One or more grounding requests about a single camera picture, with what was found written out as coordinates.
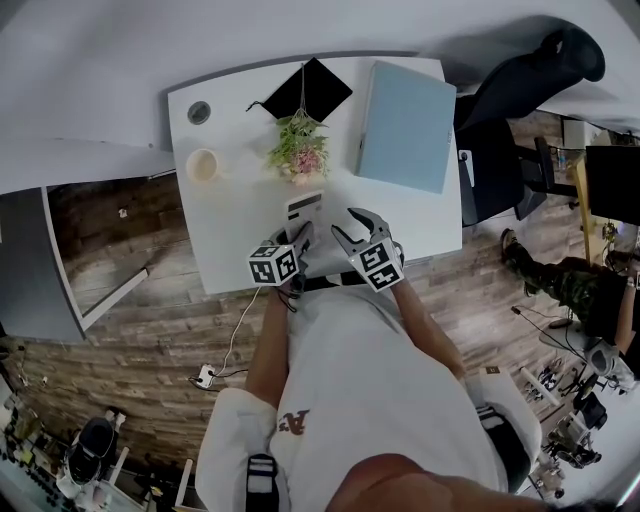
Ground black shoulder strap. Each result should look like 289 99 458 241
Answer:
472 404 531 481

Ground pink green flower bouquet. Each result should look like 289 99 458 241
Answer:
264 62 332 187

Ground person's black trousers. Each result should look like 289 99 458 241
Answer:
298 272 374 296

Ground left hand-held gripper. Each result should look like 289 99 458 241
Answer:
248 221 317 287

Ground cream mug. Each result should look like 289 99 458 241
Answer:
185 148 224 185

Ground white remote device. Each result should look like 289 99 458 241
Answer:
284 190 326 251

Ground white cable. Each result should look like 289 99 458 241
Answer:
217 287 264 374

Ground striped shoulder strap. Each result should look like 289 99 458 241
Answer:
244 452 279 496

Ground person's left forearm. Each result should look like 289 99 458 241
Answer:
244 287 294 411

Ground white storage box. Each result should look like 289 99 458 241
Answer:
559 117 586 151

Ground grey desk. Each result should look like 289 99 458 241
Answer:
0 185 151 342

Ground black white device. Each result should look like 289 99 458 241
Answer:
63 417 121 499

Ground light blue laptop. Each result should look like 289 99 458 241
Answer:
353 59 459 195

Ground round grey desk grommet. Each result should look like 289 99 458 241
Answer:
187 99 213 126

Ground black monitor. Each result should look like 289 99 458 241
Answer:
584 143 640 226

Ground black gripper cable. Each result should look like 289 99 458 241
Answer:
276 273 306 315

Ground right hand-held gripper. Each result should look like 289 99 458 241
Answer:
330 207 405 293

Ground person's face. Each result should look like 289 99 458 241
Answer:
324 452 561 512

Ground black office chair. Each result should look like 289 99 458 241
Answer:
452 27 607 229

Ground person's white t-shirt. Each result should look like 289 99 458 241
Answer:
194 284 544 512

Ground yellow table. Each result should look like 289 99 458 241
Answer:
569 152 594 266

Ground person's right forearm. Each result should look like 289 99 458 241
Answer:
392 279 469 381

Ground black graduation cap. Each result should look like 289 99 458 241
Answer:
245 56 354 124

